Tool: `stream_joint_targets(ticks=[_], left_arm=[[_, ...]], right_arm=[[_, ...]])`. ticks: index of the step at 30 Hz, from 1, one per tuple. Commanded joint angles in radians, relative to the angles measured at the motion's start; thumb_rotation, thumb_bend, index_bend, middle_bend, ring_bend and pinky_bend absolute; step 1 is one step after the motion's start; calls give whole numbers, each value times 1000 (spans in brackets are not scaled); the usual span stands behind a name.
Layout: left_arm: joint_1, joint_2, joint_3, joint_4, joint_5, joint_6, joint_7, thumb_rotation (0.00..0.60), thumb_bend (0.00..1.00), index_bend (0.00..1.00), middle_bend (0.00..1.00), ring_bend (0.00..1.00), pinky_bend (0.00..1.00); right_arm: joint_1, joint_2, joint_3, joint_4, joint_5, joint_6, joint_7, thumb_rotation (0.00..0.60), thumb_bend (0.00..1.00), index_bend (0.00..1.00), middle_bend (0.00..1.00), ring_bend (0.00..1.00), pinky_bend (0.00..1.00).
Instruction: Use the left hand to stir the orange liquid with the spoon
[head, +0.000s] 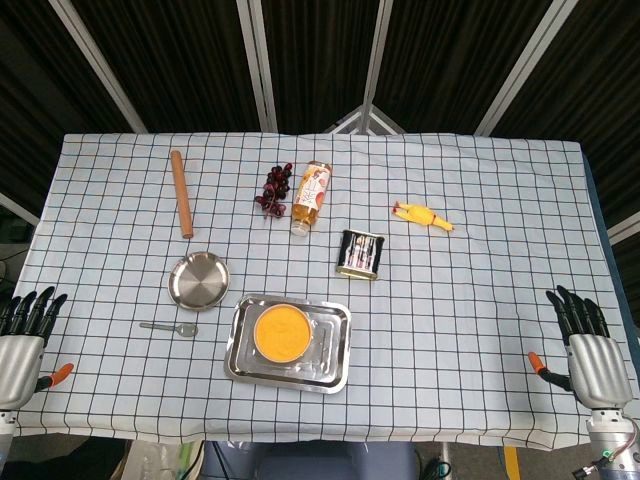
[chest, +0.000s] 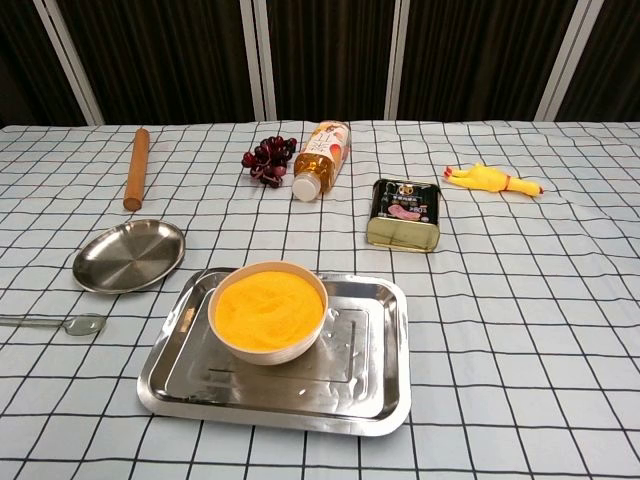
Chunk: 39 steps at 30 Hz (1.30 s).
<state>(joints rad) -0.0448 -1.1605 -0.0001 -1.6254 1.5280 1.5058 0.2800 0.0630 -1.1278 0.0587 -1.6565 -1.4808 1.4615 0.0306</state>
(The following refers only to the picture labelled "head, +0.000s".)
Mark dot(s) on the dark red grape bunch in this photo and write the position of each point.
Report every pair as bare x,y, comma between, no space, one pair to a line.
274,187

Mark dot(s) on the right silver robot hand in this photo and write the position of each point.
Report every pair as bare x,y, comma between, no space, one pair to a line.
597,367

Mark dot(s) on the amber drink bottle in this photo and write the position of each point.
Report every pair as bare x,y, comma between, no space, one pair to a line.
311,192

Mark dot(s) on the dark folding screen white frames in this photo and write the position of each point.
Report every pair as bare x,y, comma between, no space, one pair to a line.
175,60

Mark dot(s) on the black luncheon meat can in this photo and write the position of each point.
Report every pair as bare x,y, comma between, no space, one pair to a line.
360,255

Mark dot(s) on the round stainless steel plate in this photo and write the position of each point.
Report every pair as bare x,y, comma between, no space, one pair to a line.
200,282

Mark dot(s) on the yellow rubber chicken toy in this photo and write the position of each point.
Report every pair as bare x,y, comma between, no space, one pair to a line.
420,214

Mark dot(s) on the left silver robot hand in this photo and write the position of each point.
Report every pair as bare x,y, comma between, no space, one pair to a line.
17,360

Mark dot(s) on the yellow strip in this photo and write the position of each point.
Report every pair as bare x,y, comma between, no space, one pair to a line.
512,465

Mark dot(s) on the blue checked tablecloth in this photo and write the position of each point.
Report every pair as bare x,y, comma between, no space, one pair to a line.
450,325

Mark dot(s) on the small metal spoon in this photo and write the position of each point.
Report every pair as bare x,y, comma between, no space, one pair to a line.
187,330

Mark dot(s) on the orange powder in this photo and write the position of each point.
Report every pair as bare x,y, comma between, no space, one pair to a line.
282,332

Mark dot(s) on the wooden rolling pin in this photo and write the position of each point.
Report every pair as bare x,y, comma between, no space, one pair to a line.
181,195

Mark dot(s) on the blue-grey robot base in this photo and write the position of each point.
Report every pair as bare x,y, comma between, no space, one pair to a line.
310,462

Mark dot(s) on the rectangular stainless steel tray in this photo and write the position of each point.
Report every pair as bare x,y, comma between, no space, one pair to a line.
330,360

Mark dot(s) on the grey triangular metal frame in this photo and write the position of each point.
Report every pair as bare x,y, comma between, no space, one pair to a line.
367,117

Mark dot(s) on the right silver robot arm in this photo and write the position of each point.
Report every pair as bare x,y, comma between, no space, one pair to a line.
612,440

